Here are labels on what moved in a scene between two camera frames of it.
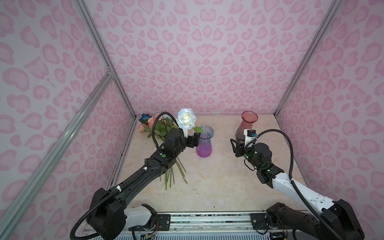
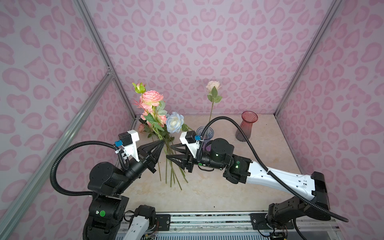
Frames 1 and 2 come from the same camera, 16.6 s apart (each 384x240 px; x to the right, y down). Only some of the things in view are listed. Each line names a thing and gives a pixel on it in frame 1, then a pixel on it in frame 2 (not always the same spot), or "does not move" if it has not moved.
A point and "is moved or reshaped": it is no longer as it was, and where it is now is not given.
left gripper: (192, 143) to (155, 147)
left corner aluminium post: (88, 20) does not move
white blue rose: (186, 120) is moved or reshaped
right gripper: (239, 148) to (188, 158)
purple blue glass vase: (204, 149) does not move
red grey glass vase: (248, 117) does not move
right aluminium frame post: (332, 9) does not move
